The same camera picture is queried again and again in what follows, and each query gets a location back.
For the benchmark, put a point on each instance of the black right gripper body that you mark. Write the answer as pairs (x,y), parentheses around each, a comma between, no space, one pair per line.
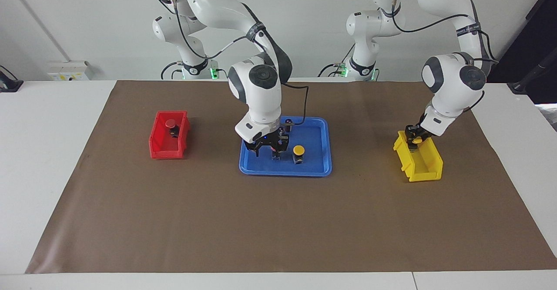
(270,138)

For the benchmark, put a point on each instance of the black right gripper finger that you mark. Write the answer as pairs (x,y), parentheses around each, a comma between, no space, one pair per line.
(283,148)
(256,150)

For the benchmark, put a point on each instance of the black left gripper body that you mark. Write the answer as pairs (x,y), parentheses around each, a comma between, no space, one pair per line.
(421,129)

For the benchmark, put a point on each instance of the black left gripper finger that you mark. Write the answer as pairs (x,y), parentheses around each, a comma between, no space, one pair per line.
(427,139)
(410,135)

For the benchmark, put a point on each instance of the yellow push button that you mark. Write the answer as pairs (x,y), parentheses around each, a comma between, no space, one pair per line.
(298,150)
(417,140)

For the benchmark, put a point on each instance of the red push button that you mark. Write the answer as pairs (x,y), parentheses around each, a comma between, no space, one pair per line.
(276,156)
(171,123)

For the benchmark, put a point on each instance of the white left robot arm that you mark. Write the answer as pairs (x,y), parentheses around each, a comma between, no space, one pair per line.
(452,81)

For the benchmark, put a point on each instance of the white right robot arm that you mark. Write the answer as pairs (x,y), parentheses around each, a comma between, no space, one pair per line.
(256,85)

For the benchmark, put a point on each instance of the black cylindrical capacitor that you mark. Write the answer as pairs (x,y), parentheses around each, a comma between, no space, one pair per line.
(290,122)

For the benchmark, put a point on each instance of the blue plastic tray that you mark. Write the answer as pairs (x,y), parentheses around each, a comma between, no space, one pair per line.
(315,159)

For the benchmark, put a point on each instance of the yellow plastic bin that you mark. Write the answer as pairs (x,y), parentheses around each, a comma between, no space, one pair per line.
(424,176)

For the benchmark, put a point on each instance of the brown paper table mat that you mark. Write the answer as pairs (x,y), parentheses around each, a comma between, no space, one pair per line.
(278,220)

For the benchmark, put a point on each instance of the red plastic bin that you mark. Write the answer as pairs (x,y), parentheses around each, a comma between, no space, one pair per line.
(167,153)

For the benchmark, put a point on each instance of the grey patterned object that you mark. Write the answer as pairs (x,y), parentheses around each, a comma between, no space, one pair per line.
(550,116)

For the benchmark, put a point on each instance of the black background equipment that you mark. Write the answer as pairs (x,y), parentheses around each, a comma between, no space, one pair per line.
(544,85)

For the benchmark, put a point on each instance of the black device at table edge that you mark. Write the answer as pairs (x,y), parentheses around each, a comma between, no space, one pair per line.
(8,84)

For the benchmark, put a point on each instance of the white wall socket strip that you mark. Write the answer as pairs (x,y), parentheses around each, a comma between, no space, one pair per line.
(67,70)

